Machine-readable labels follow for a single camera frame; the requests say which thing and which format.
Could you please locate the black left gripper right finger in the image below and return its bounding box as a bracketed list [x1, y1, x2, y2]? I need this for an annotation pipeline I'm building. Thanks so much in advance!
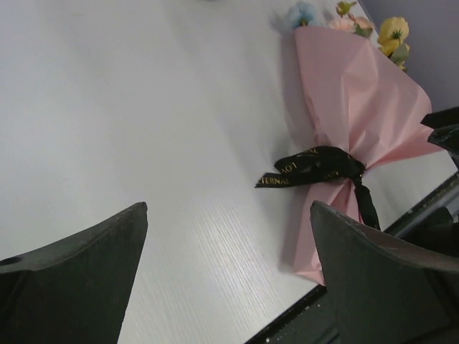
[311, 201, 458, 343]

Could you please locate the pink paper flower bouquet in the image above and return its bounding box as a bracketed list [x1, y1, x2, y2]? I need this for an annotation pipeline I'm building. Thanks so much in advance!
[287, 1, 437, 284]

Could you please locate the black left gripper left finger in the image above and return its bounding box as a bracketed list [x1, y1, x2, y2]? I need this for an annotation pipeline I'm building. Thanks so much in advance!
[1, 202, 148, 343]

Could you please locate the black ribbon gold lettering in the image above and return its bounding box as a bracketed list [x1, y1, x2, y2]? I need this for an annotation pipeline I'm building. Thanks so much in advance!
[255, 145, 380, 229]

